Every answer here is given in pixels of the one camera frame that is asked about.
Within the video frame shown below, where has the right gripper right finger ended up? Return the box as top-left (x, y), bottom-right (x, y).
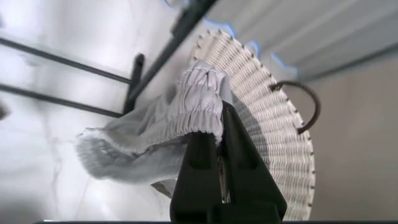
top-left (222, 101), bottom-right (287, 223)

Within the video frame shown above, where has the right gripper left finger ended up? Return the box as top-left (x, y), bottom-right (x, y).
top-left (170, 132), bottom-right (223, 223)

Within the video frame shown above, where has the pale grey garment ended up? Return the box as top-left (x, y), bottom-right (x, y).
top-left (74, 59), bottom-right (234, 185)

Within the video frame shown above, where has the white laundry basket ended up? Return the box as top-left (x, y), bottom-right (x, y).
top-left (150, 28), bottom-right (321, 222)

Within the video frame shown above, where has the black clothes rack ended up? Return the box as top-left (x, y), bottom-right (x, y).
top-left (0, 0), bottom-right (218, 118)

